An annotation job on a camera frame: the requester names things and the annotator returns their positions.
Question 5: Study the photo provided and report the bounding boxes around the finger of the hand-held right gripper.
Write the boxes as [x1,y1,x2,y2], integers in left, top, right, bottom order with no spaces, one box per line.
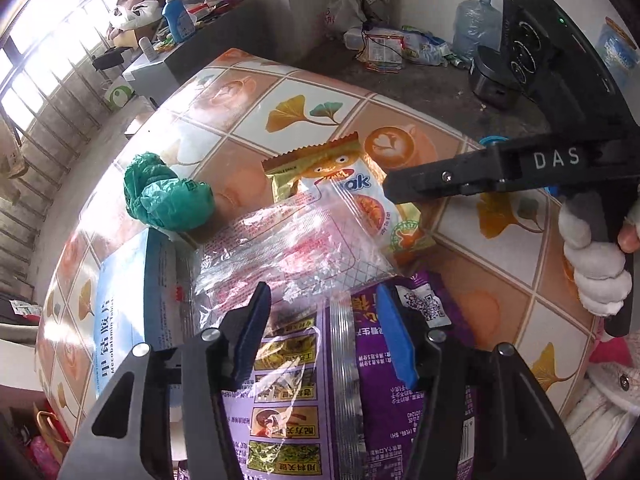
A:
[382,142,506,206]

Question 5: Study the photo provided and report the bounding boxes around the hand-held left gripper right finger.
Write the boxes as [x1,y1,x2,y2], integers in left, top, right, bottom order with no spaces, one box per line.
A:
[376,284,587,480]

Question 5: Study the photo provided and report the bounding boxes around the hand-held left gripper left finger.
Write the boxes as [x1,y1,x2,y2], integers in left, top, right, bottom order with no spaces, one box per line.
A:
[57,282,272,480]

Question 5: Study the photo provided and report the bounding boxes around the clear plastic wrapper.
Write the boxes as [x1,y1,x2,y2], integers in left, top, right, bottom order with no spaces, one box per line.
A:
[190,192,401,311]

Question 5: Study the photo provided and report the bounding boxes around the yellow and white snack packet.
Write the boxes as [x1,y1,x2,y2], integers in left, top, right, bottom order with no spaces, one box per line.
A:
[262,131,437,256]

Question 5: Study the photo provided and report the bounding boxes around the purple snack bag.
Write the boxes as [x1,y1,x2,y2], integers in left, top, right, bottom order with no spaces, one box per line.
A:
[172,270,481,480]

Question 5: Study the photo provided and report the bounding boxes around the green plastic bag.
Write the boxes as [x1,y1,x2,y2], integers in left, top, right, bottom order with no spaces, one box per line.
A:
[123,151,216,232]

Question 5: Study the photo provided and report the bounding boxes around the person's right hand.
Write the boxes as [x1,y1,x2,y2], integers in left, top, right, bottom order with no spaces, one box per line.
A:
[559,195,640,317]

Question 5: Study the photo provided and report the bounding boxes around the dark grey rice cooker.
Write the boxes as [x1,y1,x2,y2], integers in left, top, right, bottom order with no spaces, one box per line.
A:
[469,45,522,111]

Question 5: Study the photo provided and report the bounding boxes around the large clear water jug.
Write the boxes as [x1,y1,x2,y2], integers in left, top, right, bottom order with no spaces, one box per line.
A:
[452,0,506,63]

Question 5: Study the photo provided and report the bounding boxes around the blue and white medicine box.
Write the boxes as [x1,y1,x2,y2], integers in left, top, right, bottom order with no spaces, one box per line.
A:
[92,230,188,441]

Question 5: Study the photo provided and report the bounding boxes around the crumpled clear plastic bag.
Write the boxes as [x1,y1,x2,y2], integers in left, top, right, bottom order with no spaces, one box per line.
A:
[400,25,451,66]

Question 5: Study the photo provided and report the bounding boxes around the tile pattern tablecloth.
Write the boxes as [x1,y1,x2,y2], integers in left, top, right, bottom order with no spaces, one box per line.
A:
[34,47,601,441]

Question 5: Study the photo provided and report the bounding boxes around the white plastic bag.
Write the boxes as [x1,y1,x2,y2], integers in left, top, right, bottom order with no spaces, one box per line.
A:
[327,0,368,33]
[109,0,162,31]

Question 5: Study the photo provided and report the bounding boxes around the red shopping bag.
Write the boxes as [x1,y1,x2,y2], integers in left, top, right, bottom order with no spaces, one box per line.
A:
[22,410,68,480]

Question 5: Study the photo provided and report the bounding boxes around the grey cabinet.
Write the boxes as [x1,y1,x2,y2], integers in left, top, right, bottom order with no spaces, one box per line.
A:
[122,0,296,98]

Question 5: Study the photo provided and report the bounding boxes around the white box with green circle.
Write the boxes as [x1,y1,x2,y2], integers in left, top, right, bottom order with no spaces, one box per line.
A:
[102,77,136,111]

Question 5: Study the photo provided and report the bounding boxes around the blue detergent bottle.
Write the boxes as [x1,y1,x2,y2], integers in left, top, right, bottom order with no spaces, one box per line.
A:
[162,0,197,43]

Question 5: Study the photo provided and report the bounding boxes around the window with bars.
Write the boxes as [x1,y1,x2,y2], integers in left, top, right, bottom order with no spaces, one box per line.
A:
[0,0,166,171]

